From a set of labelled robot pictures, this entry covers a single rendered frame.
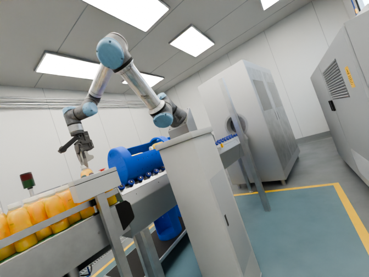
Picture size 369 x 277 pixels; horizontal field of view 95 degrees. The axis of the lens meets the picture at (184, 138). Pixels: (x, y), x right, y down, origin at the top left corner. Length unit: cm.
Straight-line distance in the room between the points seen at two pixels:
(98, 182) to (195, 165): 54
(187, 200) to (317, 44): 542
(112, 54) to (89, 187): 60
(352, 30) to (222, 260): 155
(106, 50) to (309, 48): 551
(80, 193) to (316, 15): 611
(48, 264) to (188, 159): 80
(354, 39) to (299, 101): 439
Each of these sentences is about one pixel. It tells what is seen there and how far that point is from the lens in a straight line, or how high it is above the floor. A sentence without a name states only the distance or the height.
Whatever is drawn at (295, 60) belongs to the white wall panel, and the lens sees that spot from 591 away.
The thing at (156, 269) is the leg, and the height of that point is 36.
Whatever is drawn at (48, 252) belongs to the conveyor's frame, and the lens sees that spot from 102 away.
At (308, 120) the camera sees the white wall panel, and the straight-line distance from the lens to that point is 581.
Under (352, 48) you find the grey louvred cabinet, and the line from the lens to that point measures 147.
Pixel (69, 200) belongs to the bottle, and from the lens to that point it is 108.
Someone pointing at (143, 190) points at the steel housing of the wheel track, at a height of 88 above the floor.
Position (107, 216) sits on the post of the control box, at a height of 89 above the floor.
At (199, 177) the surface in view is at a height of 87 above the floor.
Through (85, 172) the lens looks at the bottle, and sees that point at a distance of 111.
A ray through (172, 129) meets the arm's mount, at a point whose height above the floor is 121.
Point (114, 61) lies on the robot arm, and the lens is 88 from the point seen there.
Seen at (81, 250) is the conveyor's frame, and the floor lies 79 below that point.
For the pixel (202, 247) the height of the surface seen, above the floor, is 41.
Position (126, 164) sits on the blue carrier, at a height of 109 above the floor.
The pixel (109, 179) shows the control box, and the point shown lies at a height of 105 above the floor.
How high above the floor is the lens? 109
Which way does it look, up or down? 2 degrees up
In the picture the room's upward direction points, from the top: 19 degrees counter-clockwise
